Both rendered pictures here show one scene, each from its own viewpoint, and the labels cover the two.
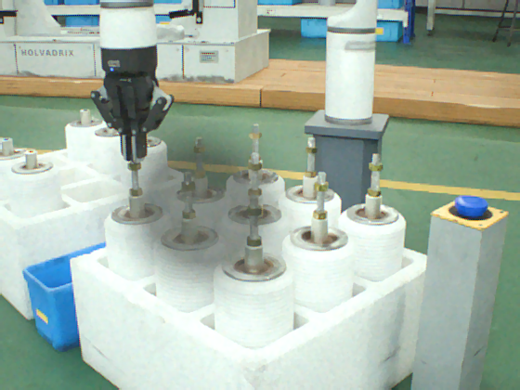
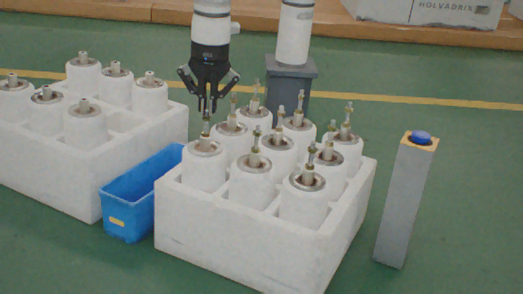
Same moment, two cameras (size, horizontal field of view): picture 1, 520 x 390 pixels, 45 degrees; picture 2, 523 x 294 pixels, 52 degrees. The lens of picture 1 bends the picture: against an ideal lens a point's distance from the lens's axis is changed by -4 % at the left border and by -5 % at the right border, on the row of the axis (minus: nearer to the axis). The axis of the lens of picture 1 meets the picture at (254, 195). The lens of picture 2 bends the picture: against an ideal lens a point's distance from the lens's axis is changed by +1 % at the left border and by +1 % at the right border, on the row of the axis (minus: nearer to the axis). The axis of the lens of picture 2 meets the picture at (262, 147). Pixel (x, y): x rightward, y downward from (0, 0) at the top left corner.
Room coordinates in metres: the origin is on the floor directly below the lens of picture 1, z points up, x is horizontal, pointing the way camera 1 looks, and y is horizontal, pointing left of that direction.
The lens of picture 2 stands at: (-0.10, 0.44, 0.80)
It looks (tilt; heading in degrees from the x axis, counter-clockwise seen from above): 28 degrees down; 337
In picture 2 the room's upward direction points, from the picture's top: 6 degrees clockwise
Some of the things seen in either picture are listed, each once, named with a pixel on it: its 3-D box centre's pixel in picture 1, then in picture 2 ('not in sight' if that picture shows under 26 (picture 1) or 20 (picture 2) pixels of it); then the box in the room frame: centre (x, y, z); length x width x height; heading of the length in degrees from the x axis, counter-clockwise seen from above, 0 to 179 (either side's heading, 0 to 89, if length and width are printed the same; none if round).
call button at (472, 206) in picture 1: (471, 208); (420, 138); (0.71, -0.26, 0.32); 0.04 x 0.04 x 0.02
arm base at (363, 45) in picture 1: (349, 75); (294, 33); (1.24, -0.18, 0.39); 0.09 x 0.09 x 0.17; 73
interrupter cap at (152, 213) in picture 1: (136, 214); (205, 148); (0.87, 0.17, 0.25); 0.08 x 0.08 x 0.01
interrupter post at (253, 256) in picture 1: (253, 256); (308, 175); (0.70, 0.00, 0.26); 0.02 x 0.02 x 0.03
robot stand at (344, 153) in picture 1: (344, 192); (284, 109); (1.24, -0.18, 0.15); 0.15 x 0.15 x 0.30; 73
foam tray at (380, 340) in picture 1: (254, 314); (270, 202); (0.87, 0.00, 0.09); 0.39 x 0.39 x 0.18; 45
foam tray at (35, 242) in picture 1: (69, 216); (87, 139); (1.26, 0.39, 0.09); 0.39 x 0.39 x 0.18; 42
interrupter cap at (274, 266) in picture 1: (253, 266); (307, 180); (0.70, 0.00, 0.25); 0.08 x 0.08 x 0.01
